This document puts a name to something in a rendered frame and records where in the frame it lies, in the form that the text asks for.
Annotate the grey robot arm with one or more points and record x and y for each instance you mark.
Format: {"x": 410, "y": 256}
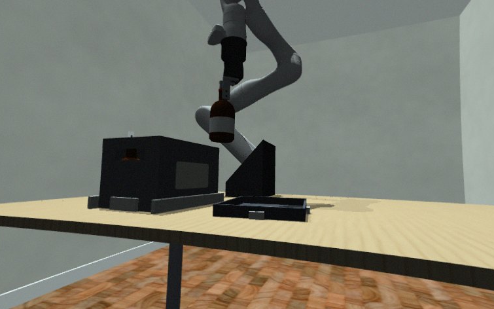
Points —
{"x": 288, "y": 71}

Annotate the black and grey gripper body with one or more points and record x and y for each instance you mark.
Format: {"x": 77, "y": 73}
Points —
{"x": 232, "y": 37}

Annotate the grey bottle crate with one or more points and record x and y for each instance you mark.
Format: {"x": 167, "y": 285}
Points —
{"x": 167, "y": 168}

